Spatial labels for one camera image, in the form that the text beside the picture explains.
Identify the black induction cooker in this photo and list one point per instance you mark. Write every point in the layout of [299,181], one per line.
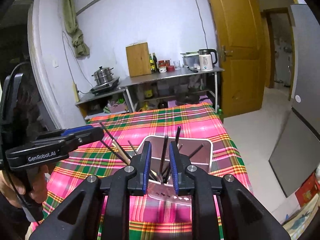
[106,87]

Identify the white chopstick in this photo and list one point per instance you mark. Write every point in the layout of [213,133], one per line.
[121,152]

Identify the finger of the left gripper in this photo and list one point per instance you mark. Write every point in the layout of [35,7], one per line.
[85,137]
[75,130]

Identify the clear plastic container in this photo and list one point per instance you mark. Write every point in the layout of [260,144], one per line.
[191,60]

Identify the green hanging cloth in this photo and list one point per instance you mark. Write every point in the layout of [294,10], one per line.
[73,29]

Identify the pink plaid tablecloth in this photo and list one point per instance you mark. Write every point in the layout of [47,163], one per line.
[149,218]

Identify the white electric kettle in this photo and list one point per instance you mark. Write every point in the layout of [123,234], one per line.
[207,58]

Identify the red lidded jar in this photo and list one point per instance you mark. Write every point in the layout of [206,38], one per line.
[163,66]

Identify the yellow wooden door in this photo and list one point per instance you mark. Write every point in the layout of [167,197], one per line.
[241,51]

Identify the wooden cutting board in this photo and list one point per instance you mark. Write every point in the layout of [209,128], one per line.
[138,59]

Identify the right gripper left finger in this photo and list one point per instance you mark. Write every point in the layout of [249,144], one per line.
[99,207]

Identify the dark oil bottle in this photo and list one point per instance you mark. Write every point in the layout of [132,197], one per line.
[155,62]

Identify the pink utensil holder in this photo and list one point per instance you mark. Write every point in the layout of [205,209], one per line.
[177,158]

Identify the steel steamer pot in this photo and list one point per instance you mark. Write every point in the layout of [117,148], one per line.
[103,75]

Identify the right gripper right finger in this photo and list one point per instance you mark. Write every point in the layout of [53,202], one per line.
[222,208]

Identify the steel kitchen shelf table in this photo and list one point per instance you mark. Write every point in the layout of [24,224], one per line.
[169,85]

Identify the cream bamboo chopstick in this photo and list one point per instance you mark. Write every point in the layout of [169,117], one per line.
[115,153]

